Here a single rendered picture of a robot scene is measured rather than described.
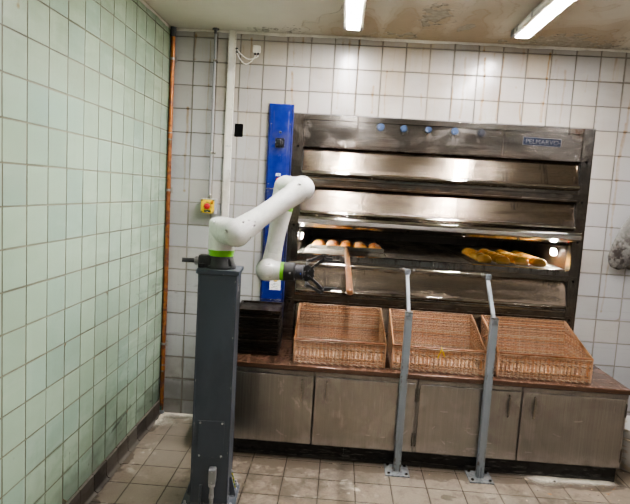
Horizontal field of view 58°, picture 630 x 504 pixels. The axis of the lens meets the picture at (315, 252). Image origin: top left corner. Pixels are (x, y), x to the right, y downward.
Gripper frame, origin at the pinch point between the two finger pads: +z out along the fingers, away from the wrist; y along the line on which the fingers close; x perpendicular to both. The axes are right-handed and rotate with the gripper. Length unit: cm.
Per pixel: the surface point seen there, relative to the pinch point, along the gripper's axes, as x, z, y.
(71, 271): 32, -118, 2
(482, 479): -38, 92, 119
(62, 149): 41, -118, -51
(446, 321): -95, 75, 40
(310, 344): -50, -13, 50
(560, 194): -100, 142, -48
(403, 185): -100, 40, -47
